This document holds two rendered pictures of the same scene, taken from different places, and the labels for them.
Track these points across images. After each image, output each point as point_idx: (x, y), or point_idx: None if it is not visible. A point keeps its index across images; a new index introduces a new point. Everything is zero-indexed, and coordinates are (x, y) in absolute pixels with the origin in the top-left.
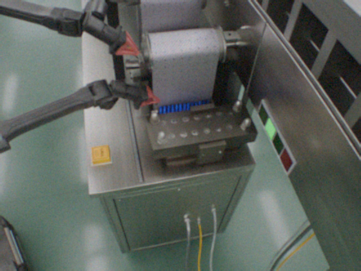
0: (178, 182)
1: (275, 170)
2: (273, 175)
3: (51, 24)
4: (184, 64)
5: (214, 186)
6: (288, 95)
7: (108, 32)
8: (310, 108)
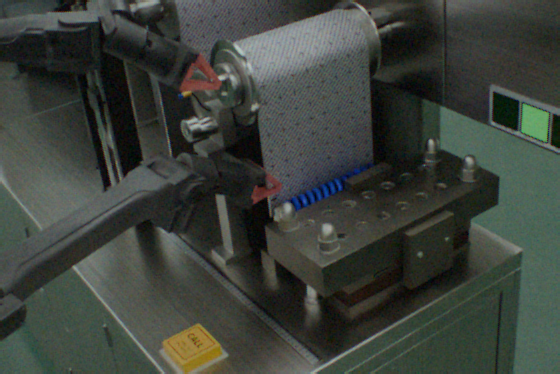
0: (392, 339)
1: (523, 360)
2: (527, 373)
3: (32, 50)
4: (312, 85)
5: (458, 343)
6: (548, 28)
7: (159, 42)
8: None
